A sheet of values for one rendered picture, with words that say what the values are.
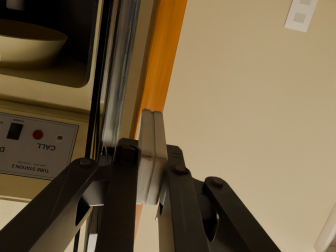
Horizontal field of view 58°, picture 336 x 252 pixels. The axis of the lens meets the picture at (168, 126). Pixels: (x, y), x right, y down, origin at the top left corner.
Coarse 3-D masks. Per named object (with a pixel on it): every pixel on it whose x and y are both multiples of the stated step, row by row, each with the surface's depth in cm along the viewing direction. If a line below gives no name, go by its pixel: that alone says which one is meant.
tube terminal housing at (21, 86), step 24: (96, 24) 43; (0, 72) 45; (24, 72) 48; (48, 72) 51; (72, 72) 54; (0, 96) 46; (24, 96) 46; (48, 96) 47; (72, 96) 47; (0, 216) 55; (72, 240) 58
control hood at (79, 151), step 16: (16, 112) 44; (32, 112) 45; (48, 112) 46; (64, 112) 47; (80, 128) 45; (80, 144) 44; (0, 176) 41; (16, 176) 41; (0, 192) 40; (16, 192) 40; (32, 192) 41
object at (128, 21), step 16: (112, 0) 29; (128, 0) 13; (112, 16) 22; (128, 16) 13; (112, 32) 18; (128, 32) 13; (128, 48) 13; (112, 64) 14; (128, 64) 14; (112, 80) 14; (112, 96) 14; (112, 112) 15; (96, 128) 29; (112, 128) 15; (96, 144) 22; (112, 144) 15; (112, 160) 16; (96, 208) 17; (96, 224) 17
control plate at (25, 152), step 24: (0, 120) 43; (24, 120) 44; (48, 120) 45; (0, 144) 42; (24, 144) 43; (48, 144) 43; (72, 144) 44; (0, 168) 41; (24, 168) 42; (48, 168) 42
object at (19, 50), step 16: (0, 32) 57; (16, 32) 59; (32, 32) 59; (48, 32) 59; (0, 48) 46; (16, 48) 46; (32, 48) 47; (48, 48) 50; (0, 64) 48; (16, 64) 48; (32, 64) 50; (48, 64) 53
